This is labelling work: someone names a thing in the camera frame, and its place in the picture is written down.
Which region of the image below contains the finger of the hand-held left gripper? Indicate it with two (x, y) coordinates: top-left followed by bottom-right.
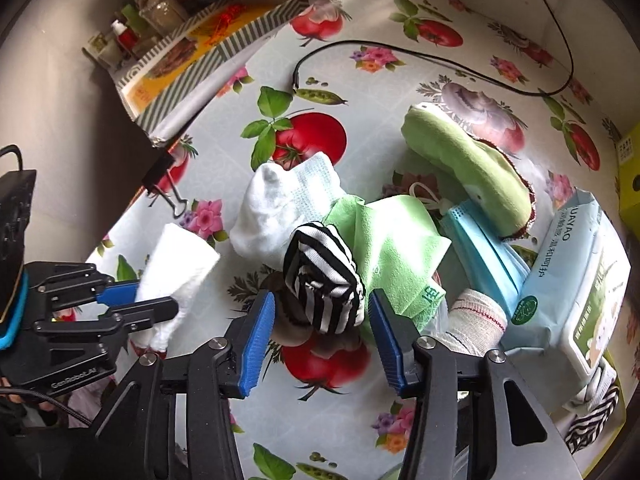
(31, 296), (180, 347)
(29, 261), (144, 307)

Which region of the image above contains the wet wipes pack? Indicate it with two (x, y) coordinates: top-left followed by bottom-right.
(500, 187), (632, 411)

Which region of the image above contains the white bandage roll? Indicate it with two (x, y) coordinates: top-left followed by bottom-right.
(447, 287), (508, 352)

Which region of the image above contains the black white striped sock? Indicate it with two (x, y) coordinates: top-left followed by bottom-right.
(565, 385), (621, 456)
(282, 221), (367, 336)

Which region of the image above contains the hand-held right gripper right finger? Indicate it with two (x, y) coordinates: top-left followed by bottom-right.
(369, 289), (586, 480)

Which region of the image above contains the small red white bottle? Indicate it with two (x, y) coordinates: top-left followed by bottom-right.
(111, 19), (139, 54)

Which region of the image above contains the person's left hand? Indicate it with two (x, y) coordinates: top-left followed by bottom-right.
(0, 379), (66, 428)

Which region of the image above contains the floral plastic tablecloth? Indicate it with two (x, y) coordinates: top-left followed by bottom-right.
(85, 0), (640, 480)

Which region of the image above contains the lime cardboard box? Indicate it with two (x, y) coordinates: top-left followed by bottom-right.
(616, 122), (640, 226)

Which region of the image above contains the black binder clip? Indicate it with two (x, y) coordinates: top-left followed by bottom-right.
(141, 152), (190, 218)

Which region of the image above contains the glass jar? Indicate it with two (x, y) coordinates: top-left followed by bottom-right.
(140, 0), (183, 36)

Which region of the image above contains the green fabric sleeve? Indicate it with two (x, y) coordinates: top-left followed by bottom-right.
(401, 102), (537, 238)

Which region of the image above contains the blue face mask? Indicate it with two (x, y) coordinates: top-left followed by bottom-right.
(409, 182), (531, 318)

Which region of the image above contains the light green cloth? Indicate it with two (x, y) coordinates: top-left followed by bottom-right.
(322, 195), (453, 341)

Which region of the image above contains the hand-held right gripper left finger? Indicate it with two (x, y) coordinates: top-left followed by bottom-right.
(75, 291), (278, 480)

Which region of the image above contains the white sock with ribbed cuff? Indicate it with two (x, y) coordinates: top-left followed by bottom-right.
(229, 152), (351, 273)

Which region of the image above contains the striped printed flat box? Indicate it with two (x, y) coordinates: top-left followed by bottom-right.
(114, 0), (312, 148)

